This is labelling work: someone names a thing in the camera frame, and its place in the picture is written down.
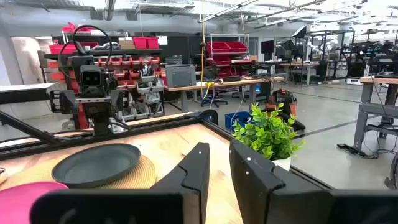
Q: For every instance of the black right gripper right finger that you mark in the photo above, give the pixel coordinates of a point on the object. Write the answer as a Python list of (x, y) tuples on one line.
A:
[(280, 199)]

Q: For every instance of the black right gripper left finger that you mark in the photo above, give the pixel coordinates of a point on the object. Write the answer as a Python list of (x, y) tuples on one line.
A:
[(186, 202)]

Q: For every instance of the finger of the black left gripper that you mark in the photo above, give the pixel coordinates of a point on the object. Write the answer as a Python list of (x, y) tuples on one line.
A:
[(63, 102), (117, 101)]

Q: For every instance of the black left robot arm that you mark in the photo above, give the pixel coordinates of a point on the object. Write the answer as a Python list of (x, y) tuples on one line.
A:
[(101, 124)]

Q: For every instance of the grey storage bin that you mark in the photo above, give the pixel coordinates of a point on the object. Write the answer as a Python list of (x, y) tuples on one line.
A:
[(146, 74), (158, 84)]

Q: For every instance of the white topped table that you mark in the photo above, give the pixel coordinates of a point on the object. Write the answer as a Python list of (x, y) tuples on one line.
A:
[(25, 87)]

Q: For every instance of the black shelf rack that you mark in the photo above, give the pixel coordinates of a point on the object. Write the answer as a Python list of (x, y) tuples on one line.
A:
[(136, 52)]

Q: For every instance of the round woven straw placemat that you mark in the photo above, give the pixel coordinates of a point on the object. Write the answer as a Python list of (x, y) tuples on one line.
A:
[(140, 177)]

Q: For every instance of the red storage bin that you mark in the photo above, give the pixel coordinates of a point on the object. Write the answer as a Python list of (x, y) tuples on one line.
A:
[(90, 44), (218, 46), (237, 46), (140, 43), (153, 43), (221, 60), (224, 73), (60, 49)]

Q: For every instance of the beige leaning panel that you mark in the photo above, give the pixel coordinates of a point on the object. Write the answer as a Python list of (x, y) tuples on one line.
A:
[(28, 62)]

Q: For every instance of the brown cardboard box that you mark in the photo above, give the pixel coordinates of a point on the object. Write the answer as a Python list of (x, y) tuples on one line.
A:
[(126, 43)]

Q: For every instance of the dark grey round plate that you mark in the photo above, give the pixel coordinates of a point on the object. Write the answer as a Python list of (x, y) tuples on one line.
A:
[(93, 165)]

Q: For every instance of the green plant in white pot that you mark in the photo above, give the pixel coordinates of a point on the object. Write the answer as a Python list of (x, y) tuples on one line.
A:
[(267, 133)]

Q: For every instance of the grey metal box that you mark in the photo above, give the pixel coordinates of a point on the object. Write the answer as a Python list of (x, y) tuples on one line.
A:
[(180, 76)]

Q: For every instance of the large blue plastic bin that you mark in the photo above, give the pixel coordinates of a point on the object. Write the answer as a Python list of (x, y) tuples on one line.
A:
[(241, 118)]

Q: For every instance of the blue office chair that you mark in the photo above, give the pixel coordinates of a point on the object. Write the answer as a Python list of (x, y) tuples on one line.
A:
[(214, 101)]

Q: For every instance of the orange black shop vacuum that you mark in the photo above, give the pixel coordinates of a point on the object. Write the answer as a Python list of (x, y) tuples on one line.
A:
[(284, 99)]

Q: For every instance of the pink round plate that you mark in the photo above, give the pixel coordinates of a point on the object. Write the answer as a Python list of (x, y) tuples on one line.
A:
[(15, 205)]

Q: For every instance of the black wheel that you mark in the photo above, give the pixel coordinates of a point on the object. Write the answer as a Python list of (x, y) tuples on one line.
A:
[(394, 171)]

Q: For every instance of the long wooden workbench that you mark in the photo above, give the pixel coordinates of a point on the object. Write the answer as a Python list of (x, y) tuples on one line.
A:
[(236, 82)]

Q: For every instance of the grey steel workbench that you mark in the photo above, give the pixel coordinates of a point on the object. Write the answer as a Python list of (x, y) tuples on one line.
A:
[(373, 109)]

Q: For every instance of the black monitor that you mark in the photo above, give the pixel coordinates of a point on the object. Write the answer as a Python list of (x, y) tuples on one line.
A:
[(267, 46)]

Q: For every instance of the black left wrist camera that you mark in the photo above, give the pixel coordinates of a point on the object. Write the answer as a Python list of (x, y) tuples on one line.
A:
[(91, 77)]

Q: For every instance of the black aluminium table frame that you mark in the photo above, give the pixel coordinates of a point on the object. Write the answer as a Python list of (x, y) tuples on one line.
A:
[(155, 128)]

